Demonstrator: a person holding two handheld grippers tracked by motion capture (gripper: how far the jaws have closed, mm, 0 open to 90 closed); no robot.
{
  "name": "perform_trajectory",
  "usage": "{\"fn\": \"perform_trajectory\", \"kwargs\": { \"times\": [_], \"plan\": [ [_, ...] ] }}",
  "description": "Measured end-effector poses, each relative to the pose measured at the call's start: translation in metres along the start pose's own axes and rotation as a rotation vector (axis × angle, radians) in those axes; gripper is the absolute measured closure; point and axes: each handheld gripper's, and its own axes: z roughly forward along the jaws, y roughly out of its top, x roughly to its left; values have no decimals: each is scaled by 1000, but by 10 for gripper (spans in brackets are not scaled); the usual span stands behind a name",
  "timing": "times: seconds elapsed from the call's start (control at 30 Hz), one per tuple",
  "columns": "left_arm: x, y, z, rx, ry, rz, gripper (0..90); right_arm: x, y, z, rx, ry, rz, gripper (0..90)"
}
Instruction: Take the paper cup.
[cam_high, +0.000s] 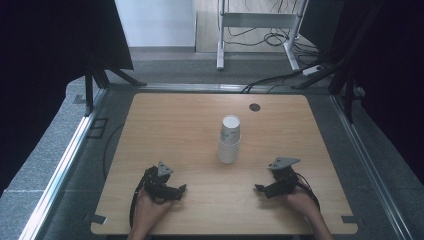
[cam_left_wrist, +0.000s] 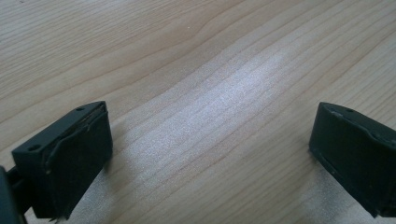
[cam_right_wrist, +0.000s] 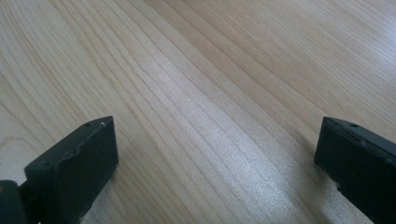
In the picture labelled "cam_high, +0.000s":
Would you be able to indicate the black tripod stand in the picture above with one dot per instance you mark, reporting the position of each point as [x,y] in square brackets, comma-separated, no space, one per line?
[100,75]

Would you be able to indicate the black metal stand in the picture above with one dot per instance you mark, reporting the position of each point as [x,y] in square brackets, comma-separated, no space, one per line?
[346,71]

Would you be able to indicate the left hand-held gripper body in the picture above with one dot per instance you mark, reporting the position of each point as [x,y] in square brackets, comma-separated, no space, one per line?
[159,183]

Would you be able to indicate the black tape strip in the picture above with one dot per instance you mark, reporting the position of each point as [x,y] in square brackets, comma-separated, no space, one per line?
[98,219]
[350,219]

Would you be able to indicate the white metal stand frame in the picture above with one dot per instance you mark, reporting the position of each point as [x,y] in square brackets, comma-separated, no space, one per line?
[256,20]

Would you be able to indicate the dark round table grommet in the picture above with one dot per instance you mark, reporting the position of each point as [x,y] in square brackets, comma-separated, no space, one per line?
[254,107]

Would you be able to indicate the person's right hand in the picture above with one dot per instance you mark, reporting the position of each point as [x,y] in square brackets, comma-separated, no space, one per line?
[301,201]

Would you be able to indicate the black curtain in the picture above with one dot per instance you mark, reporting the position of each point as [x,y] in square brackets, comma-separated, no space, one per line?
[50,66]
[393,66]

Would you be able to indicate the white power strip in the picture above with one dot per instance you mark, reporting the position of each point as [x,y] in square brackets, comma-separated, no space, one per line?
[312,70]

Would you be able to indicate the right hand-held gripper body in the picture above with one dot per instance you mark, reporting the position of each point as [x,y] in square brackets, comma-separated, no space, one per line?
[283,176]

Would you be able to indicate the person's left hand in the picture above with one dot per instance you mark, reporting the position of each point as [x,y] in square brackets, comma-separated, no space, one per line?
[150,210]

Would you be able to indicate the aluminium floor rail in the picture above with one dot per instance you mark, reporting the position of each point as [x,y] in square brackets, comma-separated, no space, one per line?
[63,166]
[370,166]

